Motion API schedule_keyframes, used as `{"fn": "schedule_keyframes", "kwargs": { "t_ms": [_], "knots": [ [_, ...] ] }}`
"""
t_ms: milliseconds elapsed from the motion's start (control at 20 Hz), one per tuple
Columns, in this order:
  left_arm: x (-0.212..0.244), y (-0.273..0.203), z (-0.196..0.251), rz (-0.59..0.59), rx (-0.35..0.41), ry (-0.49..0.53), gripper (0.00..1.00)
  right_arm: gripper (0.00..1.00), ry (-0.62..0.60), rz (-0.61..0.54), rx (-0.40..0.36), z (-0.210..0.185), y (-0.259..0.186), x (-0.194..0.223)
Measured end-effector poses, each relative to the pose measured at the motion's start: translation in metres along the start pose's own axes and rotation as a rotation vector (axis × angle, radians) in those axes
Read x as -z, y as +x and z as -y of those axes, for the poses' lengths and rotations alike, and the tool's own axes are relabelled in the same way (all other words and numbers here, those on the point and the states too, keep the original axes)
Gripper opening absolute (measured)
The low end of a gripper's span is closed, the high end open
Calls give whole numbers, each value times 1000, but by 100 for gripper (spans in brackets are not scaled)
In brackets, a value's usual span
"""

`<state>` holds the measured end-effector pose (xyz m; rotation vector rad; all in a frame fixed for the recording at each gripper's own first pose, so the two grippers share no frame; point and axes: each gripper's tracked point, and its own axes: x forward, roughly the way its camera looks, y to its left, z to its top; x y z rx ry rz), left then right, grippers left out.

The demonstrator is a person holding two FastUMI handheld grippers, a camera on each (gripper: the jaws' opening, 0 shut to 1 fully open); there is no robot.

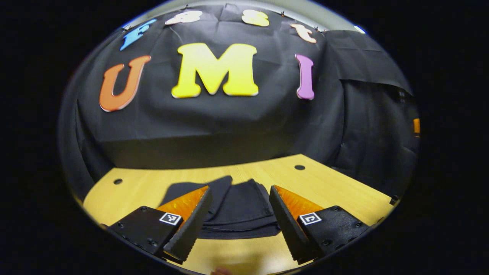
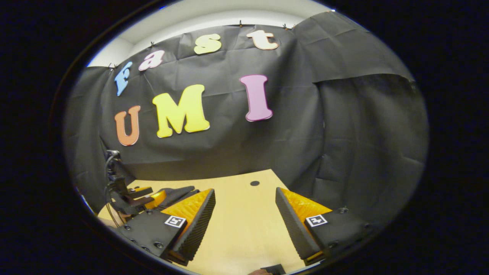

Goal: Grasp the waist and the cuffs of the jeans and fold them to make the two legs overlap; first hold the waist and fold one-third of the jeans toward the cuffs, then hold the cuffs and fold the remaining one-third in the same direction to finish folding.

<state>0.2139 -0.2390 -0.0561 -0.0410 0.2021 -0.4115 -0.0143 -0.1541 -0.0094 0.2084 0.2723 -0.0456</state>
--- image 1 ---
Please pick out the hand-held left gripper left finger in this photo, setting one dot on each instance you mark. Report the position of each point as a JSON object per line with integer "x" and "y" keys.
{"x": 193, "y": 225}

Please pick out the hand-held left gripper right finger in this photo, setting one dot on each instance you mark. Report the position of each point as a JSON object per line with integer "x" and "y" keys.
{"x": 288, "y": 225}

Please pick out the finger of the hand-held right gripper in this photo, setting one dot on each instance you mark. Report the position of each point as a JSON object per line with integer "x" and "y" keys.
{"x": 416, "y": 126}

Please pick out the dark grey jeans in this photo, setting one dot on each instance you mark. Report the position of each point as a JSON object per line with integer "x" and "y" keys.
{"x": 240, "y": 206}

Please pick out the black backdrop cloth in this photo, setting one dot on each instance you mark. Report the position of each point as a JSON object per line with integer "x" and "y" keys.
{"x": 229, "y": 126}

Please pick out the ceiling light panel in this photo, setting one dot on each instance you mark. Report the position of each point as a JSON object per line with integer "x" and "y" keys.
{"x": 359, "y": 29}

